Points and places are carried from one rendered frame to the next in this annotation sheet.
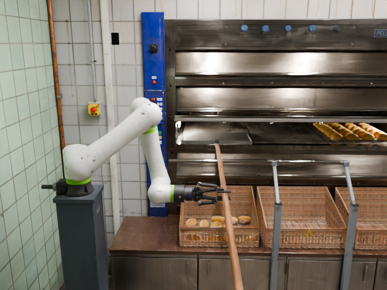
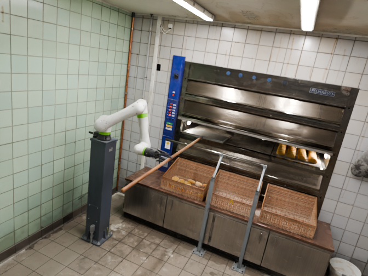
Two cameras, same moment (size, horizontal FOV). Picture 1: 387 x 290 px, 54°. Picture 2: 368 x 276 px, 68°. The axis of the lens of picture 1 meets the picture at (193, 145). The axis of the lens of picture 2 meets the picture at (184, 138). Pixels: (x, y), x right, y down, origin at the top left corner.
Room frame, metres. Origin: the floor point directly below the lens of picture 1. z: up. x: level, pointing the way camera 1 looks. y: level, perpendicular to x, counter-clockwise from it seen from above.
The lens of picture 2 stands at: (-0.50, -1.07, 2.11)
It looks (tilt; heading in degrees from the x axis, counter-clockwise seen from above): 16 degrees down; 19
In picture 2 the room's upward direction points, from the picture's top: 9 degrees clockwise
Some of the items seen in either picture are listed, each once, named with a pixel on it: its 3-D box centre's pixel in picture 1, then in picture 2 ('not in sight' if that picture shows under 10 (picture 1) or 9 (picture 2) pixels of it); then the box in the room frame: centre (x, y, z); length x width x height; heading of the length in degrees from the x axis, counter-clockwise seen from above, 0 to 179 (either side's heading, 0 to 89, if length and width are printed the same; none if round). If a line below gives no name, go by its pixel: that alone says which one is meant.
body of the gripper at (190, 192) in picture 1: (194, 193); (155, 154); (1.85, 0.00, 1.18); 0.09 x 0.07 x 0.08; 88
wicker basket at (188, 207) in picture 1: (217, 214); (189, 177); (2.57, -0.18, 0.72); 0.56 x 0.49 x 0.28; 89
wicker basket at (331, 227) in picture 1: (298, 215); (234, 191); (2.55, -0.77, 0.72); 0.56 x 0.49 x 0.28; 89
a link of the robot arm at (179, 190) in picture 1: (179, 193); (149, 152); (1.86, 0.07, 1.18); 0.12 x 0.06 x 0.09; 178
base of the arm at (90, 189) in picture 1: (68, 186); (99, 134); (1.83, 0.65, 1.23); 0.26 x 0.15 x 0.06; 89
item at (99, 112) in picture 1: (95, 109); not in sight; (2.82, 0.74, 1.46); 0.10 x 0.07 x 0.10; 88
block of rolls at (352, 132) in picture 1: (348, 129); (297, 151); (3.24, -1.36, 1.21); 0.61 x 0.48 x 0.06; 178
